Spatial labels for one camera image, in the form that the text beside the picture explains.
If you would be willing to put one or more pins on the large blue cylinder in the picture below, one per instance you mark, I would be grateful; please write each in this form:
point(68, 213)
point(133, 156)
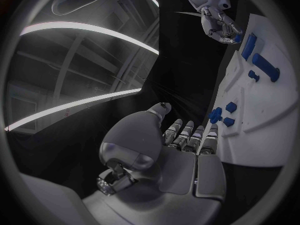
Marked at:
point(248, 46)

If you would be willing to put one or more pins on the short blue peg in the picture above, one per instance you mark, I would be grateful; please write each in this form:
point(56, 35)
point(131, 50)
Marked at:
point(252, 74)

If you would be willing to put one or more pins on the narrow blue block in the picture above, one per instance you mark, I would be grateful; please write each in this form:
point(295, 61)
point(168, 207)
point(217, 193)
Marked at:
point(238, 38)

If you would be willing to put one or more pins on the small blue block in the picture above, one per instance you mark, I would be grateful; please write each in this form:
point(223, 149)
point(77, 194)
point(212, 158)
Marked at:
point(231, 107)
point(228, 121)

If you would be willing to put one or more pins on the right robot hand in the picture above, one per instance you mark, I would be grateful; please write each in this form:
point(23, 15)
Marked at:
point(218, 26)

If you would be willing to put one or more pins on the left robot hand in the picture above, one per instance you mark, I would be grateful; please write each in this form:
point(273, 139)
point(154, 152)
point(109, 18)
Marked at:
point(164, 172)

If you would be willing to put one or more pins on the blue gear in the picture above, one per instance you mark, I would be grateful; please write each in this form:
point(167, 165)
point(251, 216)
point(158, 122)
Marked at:
point(214, 115)

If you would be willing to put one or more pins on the white task board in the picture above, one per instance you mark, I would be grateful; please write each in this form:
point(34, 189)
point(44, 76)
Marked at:
point(257, 144)

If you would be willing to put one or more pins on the long blue peg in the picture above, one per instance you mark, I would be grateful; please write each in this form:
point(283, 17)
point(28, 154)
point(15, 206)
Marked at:
point(264, 65)

